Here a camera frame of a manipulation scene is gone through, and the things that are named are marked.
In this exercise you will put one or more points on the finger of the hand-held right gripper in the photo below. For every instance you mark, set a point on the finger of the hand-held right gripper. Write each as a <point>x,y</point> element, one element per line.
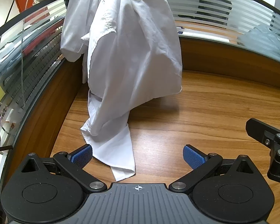
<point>259,130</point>

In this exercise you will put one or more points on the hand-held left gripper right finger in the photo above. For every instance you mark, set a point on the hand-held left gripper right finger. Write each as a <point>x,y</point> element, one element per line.
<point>193,156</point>

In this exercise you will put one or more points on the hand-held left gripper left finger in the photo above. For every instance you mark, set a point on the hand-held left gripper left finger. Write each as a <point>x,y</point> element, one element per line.
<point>82,155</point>

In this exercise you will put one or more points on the white shirt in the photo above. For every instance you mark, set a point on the white shirt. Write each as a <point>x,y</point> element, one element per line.
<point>130,51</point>

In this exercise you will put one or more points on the frosted striped glass partition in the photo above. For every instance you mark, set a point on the frosted striped glass partition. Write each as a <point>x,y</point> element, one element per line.
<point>212,7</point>
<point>4,112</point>

